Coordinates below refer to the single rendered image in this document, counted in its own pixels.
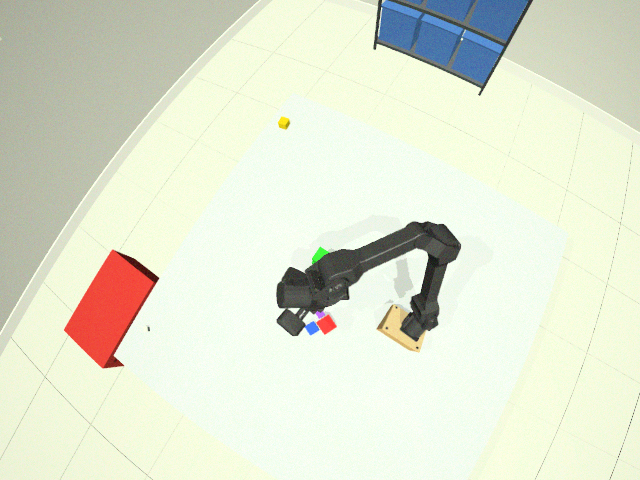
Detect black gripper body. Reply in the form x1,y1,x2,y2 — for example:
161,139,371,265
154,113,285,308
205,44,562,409
276,271,325,337

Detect red block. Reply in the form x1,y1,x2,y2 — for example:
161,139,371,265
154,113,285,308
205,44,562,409
316,315,337,334

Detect blue block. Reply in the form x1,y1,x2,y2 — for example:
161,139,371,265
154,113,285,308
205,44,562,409
305,321,319,335

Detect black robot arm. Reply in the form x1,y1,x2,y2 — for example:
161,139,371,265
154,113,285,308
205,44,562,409
276,221,461,342

